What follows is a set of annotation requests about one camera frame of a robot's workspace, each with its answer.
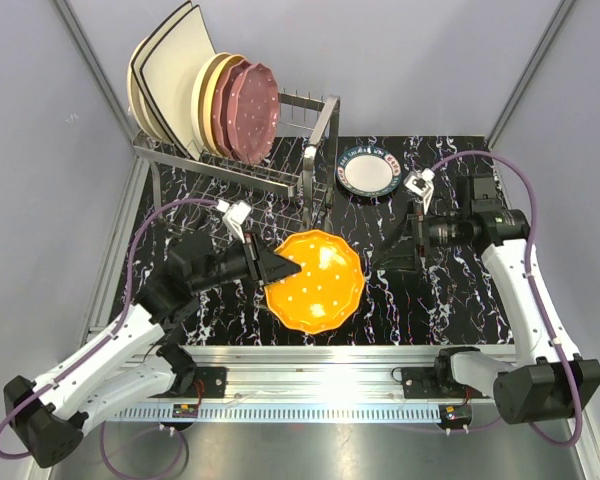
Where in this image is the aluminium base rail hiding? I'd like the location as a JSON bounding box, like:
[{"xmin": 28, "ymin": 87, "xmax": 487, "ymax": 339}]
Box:
[{"xmin": 87, "ymin": 324, "xmax": 589, "ymax": 401}]

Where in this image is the aluminium frame post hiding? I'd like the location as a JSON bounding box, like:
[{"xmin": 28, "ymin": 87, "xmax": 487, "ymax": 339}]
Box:
[
  {"xmin": 487, "ymin": 0, "xmax": 579, "ymax": 150},
  {"xmin": 50, "ymin": 0, "xmax": 135, "ymax": 142}
]

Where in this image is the aluminium frame post left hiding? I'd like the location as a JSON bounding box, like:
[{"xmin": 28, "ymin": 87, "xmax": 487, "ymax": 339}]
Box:
[{"xmin": 50, "ymin": 0, "xmax": 135, "ymax": 142}]

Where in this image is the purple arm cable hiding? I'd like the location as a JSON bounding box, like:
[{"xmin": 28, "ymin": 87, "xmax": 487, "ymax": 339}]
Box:
[
  {"xmin": 427, "ymin": 150, "xmax": 586, "ymax": 446},
  {"xmin": 0, "ymin": 198, "xmax": 229, "ymax": 479}
]

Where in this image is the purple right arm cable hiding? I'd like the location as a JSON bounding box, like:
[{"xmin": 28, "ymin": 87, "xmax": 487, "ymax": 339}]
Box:
[{"xmin": 427, "ymin": 150, "xmax": 586, "ymax": 446}]

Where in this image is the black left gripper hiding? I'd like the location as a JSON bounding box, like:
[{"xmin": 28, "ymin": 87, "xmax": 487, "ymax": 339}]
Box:
[{"xmin": 191, "ymin": 230, "xmax": 302, "ymax": 293}]

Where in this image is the pink dotted plate front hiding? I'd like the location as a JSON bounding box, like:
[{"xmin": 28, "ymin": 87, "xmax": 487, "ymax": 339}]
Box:
[{"xmin": 227, "ymin": 63, "xmax": 279, "ymax": 165}]

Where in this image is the aluminium frame post right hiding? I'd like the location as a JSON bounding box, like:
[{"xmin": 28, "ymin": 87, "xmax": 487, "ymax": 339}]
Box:
[{"xmin": 487, "ymin": 0, "xmax": 579, "ymax": 150}]

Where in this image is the white plate teal rim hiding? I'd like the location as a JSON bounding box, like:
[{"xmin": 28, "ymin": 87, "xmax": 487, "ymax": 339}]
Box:
[{"xmin": 336, "ymin": 146, "xmax": 402, "ymax": 198}]

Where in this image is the pink dotted plate rear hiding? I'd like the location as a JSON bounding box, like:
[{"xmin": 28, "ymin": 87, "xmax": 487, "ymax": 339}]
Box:
[{"xmin": 213, "ymin": 56, "xmax": 251, "ymax": 158}]

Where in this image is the white round plate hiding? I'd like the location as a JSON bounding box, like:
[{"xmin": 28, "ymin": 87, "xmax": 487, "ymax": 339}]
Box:
[{"xmin": 191, "ymin": 52, "xmax": 229, "ymax": 152}]

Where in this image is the cream square plate black rim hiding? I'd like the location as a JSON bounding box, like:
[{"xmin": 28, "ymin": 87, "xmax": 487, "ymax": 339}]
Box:
[{"xmin": 131, "ymin": 1, "xmax": 215, "ymax": 159}]

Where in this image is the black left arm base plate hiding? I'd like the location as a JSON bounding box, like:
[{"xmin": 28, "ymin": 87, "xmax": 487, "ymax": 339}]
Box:
[{"xmin": 167, "ymin": 366, "xmax": 228, "ymax": 399}]

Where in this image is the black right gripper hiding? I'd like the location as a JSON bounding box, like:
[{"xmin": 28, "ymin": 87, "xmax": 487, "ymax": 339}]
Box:
[{"xmin": 373, "ymin": 199, "xmax": 470, "ymax": 273}]

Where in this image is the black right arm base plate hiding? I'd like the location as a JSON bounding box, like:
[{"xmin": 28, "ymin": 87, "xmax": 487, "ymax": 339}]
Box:
[{"xmin": 400, "ymin": 367, "xmax": 465, "ymax": 400}]

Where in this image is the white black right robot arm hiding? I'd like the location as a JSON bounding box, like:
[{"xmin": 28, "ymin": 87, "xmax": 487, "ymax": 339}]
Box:
[{"xmin": 372, "ymin": 175, "xmax": 600, "ymax": 424}]

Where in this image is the yellow round plate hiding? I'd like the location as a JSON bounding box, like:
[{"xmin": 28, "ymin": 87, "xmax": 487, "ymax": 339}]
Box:
[{"xmin": 202, "ymin": 52, "xmax": 244, "ymax": 153}]

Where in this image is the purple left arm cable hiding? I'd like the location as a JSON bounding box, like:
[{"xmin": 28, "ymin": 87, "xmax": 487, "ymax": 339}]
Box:
[{"xmin": 0, "ymin": 198, "xmax": 229, "ymax": 479}]

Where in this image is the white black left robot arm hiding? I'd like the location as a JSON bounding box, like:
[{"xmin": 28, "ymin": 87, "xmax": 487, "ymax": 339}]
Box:
[{"xmin": 3, "ymin": 232, "xmax": 301, "ymax": 468}]

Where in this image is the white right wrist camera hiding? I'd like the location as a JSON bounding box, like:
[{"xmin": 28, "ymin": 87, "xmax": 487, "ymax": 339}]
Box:
[{"xmin": 404, "ymin": 169, "xmax": 435, "ymax": 214}]

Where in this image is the pink dotted plate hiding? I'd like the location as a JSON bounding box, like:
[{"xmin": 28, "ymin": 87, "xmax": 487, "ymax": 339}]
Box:
[
  {"xmin": 213, "ymin": 56, "xmax": 251, "ymax": 158},
  {"xmin": 227, "ymin": 63, "xmax": 279, "ymax": 165}
]

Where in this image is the orange dotted plate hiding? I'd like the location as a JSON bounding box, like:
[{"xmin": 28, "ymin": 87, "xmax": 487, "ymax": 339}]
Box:
[{"xmin": 264, "ymin": 229, "xmax": 365, "ymax": 335}]

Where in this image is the slotted cable duct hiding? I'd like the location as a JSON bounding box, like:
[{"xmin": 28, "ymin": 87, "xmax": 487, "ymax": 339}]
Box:
[{"xmin": 112, "ymin": 401, "xmax": 441, "ymax": 424}]

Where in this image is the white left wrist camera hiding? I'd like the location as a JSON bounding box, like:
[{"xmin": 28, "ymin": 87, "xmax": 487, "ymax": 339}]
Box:
[{"xmin": 216, "ymin": 200, "xmax": 252, "ymax": 243}]

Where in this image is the stainless steel dish rack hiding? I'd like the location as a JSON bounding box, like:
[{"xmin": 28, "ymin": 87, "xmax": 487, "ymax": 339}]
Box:
[{"xmin": 133, "ymin": 93, "xmax": 340, "ymax": 243}]

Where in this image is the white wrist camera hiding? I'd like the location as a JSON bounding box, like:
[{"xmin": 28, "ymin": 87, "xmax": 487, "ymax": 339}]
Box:
[
  {"xmin": 404, "ymin": 169, "xmax": 435, "ymax": 214},
  {"xmin": 216, "ymin": 200, "xmax": 252, "ymax": 243}
]

